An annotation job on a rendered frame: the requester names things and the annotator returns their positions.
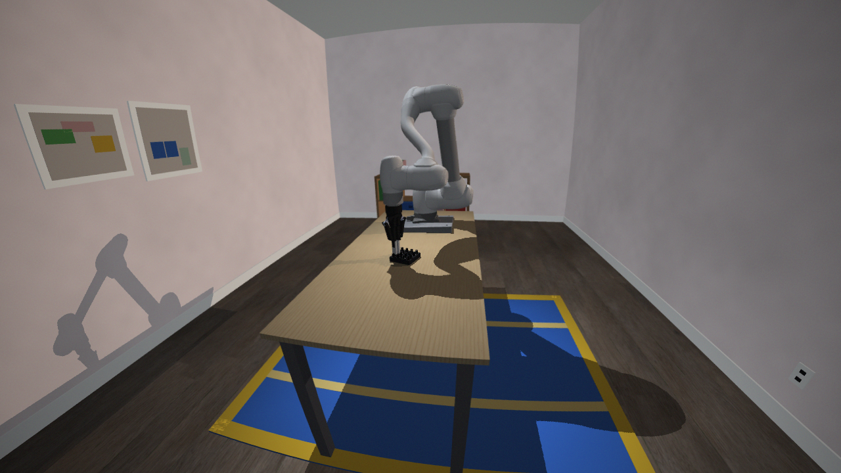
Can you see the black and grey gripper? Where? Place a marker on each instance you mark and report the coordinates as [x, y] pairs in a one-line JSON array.
[[394, 226]]

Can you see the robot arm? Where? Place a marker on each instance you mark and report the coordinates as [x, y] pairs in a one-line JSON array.
[[426, 176]]

